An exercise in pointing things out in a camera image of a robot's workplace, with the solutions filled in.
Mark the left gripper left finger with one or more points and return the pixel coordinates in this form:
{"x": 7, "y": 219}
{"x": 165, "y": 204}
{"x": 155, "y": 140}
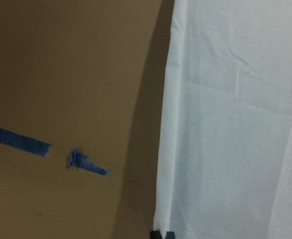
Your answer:
{"x": 155, "y": 235}

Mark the light blue t-shirt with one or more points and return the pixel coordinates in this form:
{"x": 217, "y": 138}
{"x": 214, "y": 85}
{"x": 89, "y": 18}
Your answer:
{"x": 225, "y": 153}

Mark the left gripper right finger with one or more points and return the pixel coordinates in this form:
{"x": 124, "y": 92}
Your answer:
{"x": 170, "y": 235}

